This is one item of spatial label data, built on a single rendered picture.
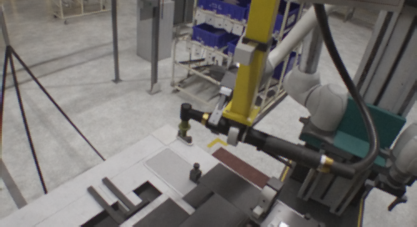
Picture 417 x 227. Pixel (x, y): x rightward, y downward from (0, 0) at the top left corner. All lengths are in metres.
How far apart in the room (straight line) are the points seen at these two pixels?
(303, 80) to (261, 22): 0.92
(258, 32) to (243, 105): 0.19
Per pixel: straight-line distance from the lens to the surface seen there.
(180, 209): 1.05
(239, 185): 1.30
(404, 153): 1.24
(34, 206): 1.34
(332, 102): 1.41
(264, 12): 0.58
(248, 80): 0.64
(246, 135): 0.72
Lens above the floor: 1.86
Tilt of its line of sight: 35 degrees down
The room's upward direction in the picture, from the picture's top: 9 degrees clockwise
